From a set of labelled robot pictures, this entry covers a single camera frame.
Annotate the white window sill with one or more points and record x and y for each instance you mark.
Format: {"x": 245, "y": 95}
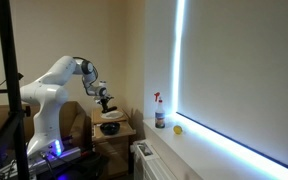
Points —
{"x": 200, "y": 150}

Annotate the dark round bowl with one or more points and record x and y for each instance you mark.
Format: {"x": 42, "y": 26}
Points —
{"x": 110, "y": 128}

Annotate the yellow lemon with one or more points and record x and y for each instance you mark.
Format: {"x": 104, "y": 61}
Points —
{"x": 178, "y": 130}

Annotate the black board eraser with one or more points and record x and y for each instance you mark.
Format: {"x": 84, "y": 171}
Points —
{"x": 110, "y": 109}

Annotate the white plate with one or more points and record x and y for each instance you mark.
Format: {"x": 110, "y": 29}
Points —
{"x": 112, "y": 115}

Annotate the spray bottle with red trigger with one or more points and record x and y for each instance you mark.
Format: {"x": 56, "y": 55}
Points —
{"x": 159, "y": 115}

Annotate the grey window blind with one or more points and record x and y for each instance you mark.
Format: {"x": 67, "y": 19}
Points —
{"x": 244, "y": 73}

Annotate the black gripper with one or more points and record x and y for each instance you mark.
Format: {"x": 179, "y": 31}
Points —
{"x": 104, "y": 98}

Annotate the black tripod stand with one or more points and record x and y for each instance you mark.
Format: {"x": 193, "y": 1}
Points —
{"x": 9, "y": 66}

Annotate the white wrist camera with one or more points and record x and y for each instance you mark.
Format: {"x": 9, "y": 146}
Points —
{"x": 102, "y": 83}

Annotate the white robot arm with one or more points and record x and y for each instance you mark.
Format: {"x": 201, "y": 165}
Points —
{"x": 47, "y": 96}

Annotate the white ribbed radiator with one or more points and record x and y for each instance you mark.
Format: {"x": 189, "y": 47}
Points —
{"x": 150, "y": 165}

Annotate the black robot mount table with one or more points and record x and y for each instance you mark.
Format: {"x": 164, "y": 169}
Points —
{"x": 67, "y": 156}

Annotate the light wooden cabinet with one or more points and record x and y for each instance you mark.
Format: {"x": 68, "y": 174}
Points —
{"x": 112, "y": 153}

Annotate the brown leather armchair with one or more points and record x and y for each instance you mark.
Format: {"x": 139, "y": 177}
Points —
{"x": 74, "y": 123}

